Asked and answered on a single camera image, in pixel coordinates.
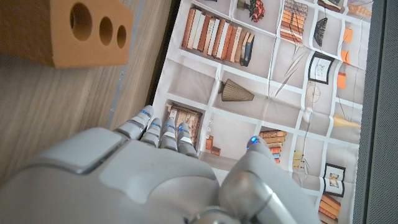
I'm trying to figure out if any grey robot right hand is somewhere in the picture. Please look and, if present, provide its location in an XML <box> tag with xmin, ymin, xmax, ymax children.
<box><xmin>0</xmin><ymin>105</ymin><xmax>321</xmax><ymax>224</ymax></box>

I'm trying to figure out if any printed bookshelf backdrop cloth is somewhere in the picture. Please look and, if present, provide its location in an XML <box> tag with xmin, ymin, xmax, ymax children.
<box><xmin>152</xmin><ymin>0</ymin><xmax>374</xmax><ymax>224</ymax></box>

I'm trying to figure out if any orange wooden block with holes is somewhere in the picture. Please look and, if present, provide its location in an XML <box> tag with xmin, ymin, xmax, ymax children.
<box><xmin>0</xmin><ymin>0</ymin><xmax>134</xmax><ymax>69</ymax></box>

